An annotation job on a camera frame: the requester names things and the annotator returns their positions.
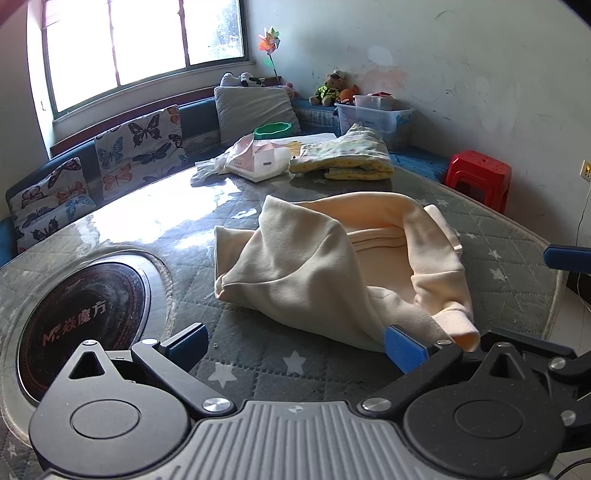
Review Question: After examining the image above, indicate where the grey cushion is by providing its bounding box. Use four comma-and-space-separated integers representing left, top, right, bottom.
213, 84, 302, 148

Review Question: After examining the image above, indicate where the large butterfly print cushion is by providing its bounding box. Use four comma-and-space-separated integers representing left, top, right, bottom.
93, 104, 190, 204

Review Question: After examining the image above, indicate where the red plastic stool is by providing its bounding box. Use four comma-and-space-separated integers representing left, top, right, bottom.
445, 150, 512, 214

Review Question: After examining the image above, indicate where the colourful pinwheel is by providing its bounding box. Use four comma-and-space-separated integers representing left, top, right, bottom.
257, 28, 282, 86

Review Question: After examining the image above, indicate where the cream garment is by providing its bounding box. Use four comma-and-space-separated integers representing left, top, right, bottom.
213, 193, 481, 354

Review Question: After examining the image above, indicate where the blue sofa bench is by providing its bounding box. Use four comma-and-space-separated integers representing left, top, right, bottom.
0, 95, 453, 268

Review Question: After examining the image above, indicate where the thin wall cable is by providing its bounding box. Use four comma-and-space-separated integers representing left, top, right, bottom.
574, 180, 591, 296

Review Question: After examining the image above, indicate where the brown teddy bear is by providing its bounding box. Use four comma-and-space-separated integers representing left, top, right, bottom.
308, 69, 348, 107

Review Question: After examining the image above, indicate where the black white cow plush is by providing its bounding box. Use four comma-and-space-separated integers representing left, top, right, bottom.
219, 71, 266, 89

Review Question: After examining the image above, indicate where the small white box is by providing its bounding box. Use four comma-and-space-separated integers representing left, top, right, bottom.
353, 91, 394, 112

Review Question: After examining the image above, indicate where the window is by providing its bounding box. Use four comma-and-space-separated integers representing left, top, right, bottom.
39, 0, 257, 116

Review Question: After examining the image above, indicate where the clear plastic storage box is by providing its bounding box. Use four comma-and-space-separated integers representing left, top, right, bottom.
333, 95, 416, 151

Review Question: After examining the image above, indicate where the round black induction cooktop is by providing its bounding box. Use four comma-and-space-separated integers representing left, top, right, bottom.
14, 251, 153, 407

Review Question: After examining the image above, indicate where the white pink plastic package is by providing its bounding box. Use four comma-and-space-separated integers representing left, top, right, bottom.
217, 136, 301, 183

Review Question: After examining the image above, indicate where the white flat sheet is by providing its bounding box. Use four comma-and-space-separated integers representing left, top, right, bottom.
277, 133, 338, 148

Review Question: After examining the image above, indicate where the folded yellow floral garment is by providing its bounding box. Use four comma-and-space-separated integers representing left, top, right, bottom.
288, 124, 395, 182

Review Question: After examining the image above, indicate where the small butterfly print cushion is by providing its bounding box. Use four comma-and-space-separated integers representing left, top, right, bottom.
6, 157, 95, 254

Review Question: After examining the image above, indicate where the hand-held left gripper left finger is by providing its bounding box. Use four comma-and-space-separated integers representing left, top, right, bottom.
68, 322, 236, 420

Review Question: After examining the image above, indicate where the green bowl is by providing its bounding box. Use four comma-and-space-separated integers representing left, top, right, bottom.
253, 122, 296, 141

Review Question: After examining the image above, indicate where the clear plastic bag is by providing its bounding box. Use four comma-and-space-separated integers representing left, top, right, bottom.
191, 154, 232, 185

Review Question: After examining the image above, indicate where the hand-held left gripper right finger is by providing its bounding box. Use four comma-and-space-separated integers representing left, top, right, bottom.
359, 324, 529, 418

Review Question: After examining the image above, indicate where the grey quilted star table cover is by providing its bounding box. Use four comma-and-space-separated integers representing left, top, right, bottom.
0, 164, 566, 480

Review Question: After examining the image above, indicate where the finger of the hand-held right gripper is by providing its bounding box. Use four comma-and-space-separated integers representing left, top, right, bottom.
543, 244, 591, 274
480, 329, 591, 446

